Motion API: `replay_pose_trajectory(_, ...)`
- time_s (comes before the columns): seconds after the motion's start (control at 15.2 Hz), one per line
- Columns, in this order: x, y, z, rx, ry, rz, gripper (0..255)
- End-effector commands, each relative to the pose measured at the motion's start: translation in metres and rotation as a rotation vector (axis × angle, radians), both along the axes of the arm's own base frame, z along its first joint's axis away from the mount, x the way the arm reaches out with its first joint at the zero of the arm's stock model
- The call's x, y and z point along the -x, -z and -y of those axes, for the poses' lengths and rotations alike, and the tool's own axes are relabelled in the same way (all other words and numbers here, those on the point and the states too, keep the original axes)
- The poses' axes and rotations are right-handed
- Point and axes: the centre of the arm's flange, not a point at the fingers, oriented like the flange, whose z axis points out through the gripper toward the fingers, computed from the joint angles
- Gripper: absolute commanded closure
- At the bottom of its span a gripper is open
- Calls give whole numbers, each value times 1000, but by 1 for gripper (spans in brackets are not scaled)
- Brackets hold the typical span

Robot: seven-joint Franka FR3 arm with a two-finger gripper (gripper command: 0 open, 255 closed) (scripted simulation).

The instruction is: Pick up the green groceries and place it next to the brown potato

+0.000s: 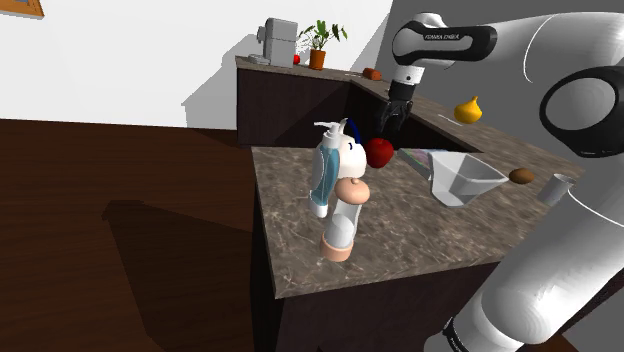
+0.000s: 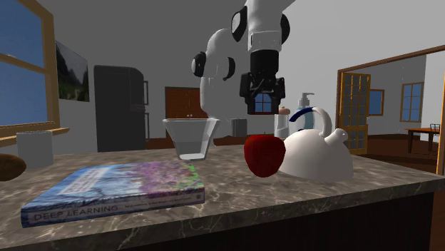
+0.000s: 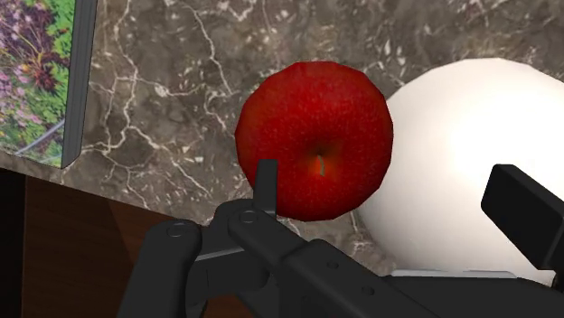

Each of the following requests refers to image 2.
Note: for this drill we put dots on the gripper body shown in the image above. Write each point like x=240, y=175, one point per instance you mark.
x=264, y=66

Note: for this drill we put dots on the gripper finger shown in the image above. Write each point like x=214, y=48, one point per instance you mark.
x=250, y=107
x=276, y=106

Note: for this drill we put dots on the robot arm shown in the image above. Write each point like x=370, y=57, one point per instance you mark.
x=264, y=24

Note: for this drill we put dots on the small blue window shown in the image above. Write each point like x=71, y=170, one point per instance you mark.
x=263, y=102

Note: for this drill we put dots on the white bottle with brown cap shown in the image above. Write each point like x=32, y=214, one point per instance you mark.
x=281, y=127

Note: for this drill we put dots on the small grey box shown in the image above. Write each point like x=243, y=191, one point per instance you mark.
x=239, y=127

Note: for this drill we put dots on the clear soap pump dispenser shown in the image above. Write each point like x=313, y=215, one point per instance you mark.
x=305, y=102

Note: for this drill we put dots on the red apple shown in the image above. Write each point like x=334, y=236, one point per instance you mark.
x=264, y=156

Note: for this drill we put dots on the clear glass bowl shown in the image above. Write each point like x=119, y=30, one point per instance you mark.
x=190, y=139

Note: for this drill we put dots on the brown wooden cabinet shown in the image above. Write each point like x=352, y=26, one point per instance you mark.
x=180, y=102

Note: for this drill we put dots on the wooden door with glass panes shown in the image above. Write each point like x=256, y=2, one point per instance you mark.
x=354, y=111

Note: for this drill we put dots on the small wooden framed window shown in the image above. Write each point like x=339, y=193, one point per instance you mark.
x=376, y=102

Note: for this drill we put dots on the black refrigerator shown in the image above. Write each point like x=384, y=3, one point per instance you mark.
x=118, y=107

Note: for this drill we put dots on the wooden framed window with panes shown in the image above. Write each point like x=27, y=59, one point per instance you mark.
x=412, y=102

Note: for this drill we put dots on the colourful hardcover book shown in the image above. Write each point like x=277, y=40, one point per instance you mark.
x=132, y=187

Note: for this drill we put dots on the brown wooden table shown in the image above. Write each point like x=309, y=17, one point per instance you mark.
x=419, y=131

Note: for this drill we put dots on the dark chair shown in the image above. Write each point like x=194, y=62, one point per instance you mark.
x=434, y=127

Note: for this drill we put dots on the grey cup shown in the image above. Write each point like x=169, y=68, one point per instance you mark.
x=34, y=149

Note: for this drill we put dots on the large wooden framed window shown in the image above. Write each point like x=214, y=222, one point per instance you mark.
x=21, y=69

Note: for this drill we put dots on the brown round object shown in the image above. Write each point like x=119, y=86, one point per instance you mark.
x=10, y=167

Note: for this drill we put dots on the landscape wall picture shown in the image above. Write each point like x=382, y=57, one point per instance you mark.
x=71, y=74

